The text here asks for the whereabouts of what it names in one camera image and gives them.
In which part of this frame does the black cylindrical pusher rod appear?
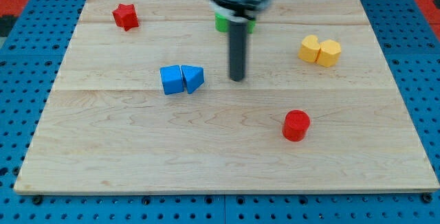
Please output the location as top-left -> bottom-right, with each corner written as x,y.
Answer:
228,21 -> 248,82

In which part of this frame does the red cylinder block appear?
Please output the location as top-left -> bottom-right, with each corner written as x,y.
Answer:
282,110 -> 311,142

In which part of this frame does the red star block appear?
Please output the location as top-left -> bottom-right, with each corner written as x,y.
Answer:
112,3 -> 140,31

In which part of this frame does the green block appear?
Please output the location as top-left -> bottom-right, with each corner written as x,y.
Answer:
214,12 -> 256,34

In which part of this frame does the blue triangle block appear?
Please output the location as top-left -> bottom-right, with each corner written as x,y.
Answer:
181,65 -> 204,94

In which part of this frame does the yellow heart block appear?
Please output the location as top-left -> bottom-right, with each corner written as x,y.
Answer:
298,34 -> 320,63

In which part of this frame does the blue cube block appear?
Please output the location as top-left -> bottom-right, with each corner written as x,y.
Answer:
159,65 -> 184,95

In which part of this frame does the yellow hexagon block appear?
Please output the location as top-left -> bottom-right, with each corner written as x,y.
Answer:
316,40 -> 342,67

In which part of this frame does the wooden board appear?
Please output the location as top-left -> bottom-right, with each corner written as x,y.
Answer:
14,0 -> 439,195

